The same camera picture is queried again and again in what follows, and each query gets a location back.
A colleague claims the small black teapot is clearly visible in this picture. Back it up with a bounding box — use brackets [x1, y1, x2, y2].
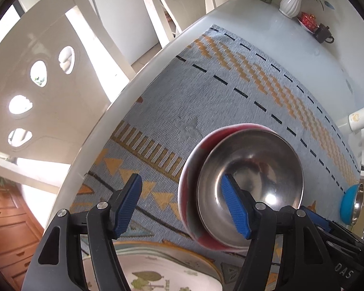
[314, 23, 335, 44]

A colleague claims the blue steel bowl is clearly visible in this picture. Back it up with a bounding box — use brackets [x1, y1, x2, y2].
[339, 183, 364, 226]

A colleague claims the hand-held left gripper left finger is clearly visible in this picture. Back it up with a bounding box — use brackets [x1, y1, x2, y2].
[21, 173, 143, 291]

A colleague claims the dish of red candies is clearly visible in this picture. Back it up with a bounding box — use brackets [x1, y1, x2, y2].
[297, 11, 320, 33]

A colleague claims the wooden drawer cabinet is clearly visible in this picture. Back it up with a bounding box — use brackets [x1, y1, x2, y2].
[0, 182, 45, 291]

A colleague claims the woven patterned table mat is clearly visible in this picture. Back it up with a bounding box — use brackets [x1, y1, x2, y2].
[69, 24, 362, 291]

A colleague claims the pink cartoon print bowl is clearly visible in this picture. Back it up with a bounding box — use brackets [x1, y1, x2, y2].
[178, 123, 280, 252]

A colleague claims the gold rimmed blue line plate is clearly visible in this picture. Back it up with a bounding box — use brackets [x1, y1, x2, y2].
[82, 241, 225, 291]

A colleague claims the white ribbed vase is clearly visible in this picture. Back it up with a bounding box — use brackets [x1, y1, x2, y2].
[279, 0, 304, 17]

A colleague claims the pink steel bowl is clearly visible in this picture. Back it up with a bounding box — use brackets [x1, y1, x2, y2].
[197, 130, 304, 245]

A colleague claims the white cup with yellow print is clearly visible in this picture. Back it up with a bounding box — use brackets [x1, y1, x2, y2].
[348, 104, 364, 131]

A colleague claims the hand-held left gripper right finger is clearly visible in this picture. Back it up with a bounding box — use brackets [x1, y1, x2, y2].
[220, 174, 342, 291]

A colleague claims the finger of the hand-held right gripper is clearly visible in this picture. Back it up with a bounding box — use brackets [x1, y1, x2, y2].
[300, 205, 332, 232]

